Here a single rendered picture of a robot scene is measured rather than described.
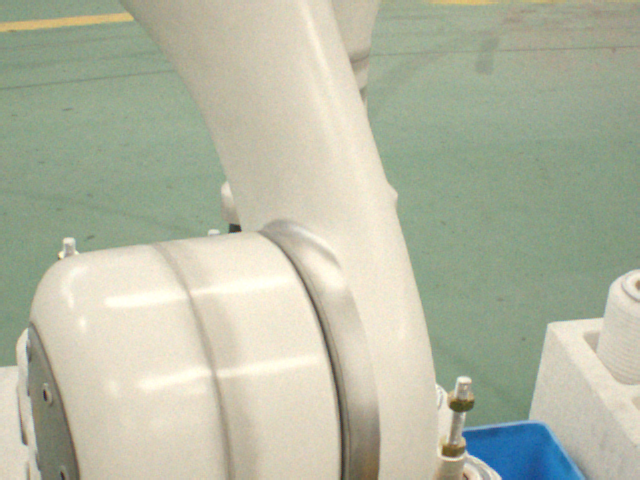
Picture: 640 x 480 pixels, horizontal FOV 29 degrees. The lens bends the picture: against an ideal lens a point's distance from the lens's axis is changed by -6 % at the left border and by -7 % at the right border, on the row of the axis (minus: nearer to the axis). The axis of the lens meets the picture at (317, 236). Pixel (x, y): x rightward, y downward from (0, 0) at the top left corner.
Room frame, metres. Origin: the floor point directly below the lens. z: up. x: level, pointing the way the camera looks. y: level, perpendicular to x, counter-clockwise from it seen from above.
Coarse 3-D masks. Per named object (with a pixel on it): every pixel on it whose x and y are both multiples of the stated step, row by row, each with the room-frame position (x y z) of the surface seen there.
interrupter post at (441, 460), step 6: (438, 450) 0.71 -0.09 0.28; (438, 456) 0.70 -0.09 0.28; (444, 456) 0.70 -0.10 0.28; (462, 456) 0.70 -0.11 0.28; (438, 462) 0.70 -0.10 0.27; (444, 462) 0.70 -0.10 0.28; (450, 462) 0.70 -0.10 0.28; (456, 462) 0.70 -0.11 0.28; (462, 462) 0.70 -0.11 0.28; (438, 468) 0.70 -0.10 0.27; (444, 468) 0.70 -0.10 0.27; (450, 468) 0.70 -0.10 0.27; (456, 468) 0.70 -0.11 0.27; (462, 468) 0.70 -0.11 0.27; (438, 474) 0.70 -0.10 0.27; (444, 474) 0.70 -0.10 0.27; (450, 474) 0.70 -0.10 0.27; (456, 474) 0.70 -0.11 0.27
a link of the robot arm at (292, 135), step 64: (128, 0) 0.36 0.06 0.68; (192, 0) 0.34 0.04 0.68; (256, 0) 0.33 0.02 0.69; (320, 0) 0.34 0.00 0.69; (192, 64) 0.35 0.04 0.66; (256, 64) 0.33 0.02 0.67; (320, 64) 0.32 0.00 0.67; (256, 128) 0.33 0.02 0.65; (320, 128) 0.31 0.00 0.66; (256, 192) 0.33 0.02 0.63; (320, 192) 0.31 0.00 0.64; (384, 192) 0.31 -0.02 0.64; (320, 256) 0.29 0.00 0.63; (384, 256) 0.29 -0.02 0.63; (320, 320) 0.28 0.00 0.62; (384, 320) 0.28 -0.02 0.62; (384, 384) 0.27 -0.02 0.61; (384, 448) 0.26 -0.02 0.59
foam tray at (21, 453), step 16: (0, 368) 0.91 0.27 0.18; (16, 368) 0.91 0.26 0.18; (0, 384) 0.89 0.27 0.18; (16, 384) 0.89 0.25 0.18; (0, 400) 0.86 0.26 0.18; (16, 400) 0.86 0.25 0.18; (0, 416) 0.84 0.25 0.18; (16, 416) 0.84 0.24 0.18; (0, 432) 0.81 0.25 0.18; (16, 432) 0.82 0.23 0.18; (0, 448) 0.79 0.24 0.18; (16, 448) 0.80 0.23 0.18; (0, 464) 0.77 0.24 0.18; (16, 464) 0.77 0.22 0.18
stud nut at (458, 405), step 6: (450, 396) 0.71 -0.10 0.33; (450, 402) 0.70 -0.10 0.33; (456, 402) 0.70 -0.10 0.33; (462, 402) 0.70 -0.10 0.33; (468, 402) 0.70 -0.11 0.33; (474, 402) 0.70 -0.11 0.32; (450, 408) 0.70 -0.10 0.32; (456, 408) 0.70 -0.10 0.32; (462, 408) 0.70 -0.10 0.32; (468, 408) 0.70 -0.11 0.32
